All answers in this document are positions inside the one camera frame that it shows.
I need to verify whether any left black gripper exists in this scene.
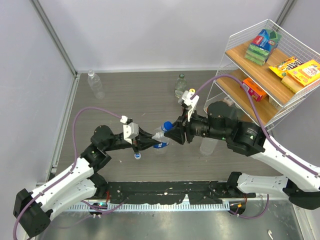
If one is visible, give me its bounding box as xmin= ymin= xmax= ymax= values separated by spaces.
xmin=103 ymin=125 xmax=161 ymax=154

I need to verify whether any blue white bottle cap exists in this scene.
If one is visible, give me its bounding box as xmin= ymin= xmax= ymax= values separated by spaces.
xmin=134 ymin=153 xmax=142 ymax=160

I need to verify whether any small white box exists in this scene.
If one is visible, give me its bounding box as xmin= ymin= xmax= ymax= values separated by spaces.
xmin=223 ymin=96 xmax=234 ymax=106

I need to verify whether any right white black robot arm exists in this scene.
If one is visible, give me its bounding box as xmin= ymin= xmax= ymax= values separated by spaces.
xmin=164 ymin=101 xmax=320 ymax=210

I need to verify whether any yellow sponge pack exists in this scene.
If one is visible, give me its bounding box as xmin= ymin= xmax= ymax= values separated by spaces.
xmin=281 ymin=59 xmax=320 ymax=94

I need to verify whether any amber tea bottle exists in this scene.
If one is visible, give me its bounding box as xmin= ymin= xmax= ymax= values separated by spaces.
xmin=189 ymin=88 xmax=196 ymax=94

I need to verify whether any clear bottle blue cap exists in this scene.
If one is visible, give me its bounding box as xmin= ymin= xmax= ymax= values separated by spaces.
xmin=199 ymin=138 xmax=218 ymax=156

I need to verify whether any clear empty plastic bottle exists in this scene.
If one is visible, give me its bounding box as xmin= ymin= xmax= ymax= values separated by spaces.
xmin=87 ymin=69 xmax=105 ymax=100

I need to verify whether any blue label water bottle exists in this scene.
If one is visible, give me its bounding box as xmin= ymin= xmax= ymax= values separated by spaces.
xmin=152 ymin=124 xmax=170 ymax=155

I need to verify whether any green sponge pack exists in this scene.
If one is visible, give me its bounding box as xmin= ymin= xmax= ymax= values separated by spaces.
xmin=244 ymin=28 xmax=282 ymax=66

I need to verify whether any green cap glass bottle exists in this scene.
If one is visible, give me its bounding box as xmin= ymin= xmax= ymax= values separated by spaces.
xmin=174 ymin=73 xmax=187 ymax=99

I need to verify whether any white slotted cable duct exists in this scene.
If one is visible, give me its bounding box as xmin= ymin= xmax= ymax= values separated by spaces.
xmin=59 ymin=201 xmax=231 ymax=212

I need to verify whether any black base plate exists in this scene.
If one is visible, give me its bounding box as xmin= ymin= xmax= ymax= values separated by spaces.
xmin=85 ymin=181 xmax=256 ymax=205

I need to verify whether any white wire shelf rack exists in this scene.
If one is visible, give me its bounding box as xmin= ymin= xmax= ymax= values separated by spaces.
xmin=203 ymin=19 xmax=320 ymax=130

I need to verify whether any dark blue bottle cap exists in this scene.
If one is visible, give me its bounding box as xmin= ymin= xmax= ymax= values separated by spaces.
xmin=161 ymin=121 xmax=173 ymax=132

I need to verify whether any yellow candy bag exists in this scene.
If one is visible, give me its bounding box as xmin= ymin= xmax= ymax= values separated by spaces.
xmin=268 ymin=56 xmax=303 ymax=79

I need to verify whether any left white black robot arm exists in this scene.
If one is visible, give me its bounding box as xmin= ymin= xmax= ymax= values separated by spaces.
xmin=12 ymin=122 xmax=159 ymax=240

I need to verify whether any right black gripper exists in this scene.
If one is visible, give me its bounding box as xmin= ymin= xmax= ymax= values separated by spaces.
xmin=164 ymin=106 xmax=229 ymax=145

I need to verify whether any orange red box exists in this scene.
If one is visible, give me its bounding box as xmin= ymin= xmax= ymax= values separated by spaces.
xmin=242 ymin=77 xmax=267 ymax=102

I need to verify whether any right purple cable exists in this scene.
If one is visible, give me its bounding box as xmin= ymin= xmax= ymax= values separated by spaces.
xmin=191 ymin=74 xmax=320 ymax=219

